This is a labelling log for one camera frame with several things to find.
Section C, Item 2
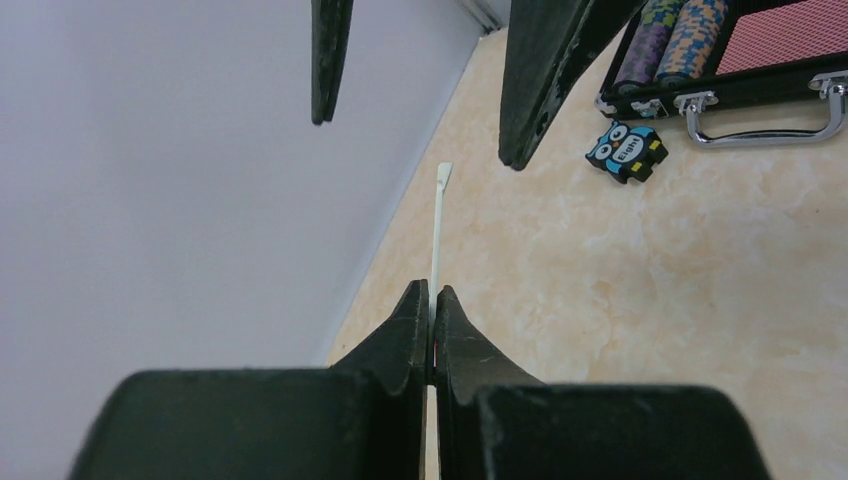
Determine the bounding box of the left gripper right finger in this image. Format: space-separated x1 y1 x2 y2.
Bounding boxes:
434 287 770 479

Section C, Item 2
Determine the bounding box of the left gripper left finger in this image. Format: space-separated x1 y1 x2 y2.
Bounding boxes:
70 280 429 479

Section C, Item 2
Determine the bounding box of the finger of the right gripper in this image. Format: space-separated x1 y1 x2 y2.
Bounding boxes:
498 0 644 171
311 0 353 126

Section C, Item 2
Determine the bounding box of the white battery cover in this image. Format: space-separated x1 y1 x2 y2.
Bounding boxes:
423 162 454 480

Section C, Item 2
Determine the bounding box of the black poker chip case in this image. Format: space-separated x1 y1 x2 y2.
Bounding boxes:
595 0 847 148

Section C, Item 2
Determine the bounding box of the blue owl figurine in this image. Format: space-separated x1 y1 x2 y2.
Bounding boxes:
584 120 669 184

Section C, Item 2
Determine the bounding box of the pink card deck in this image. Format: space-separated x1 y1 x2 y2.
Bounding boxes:
716 0 847 75

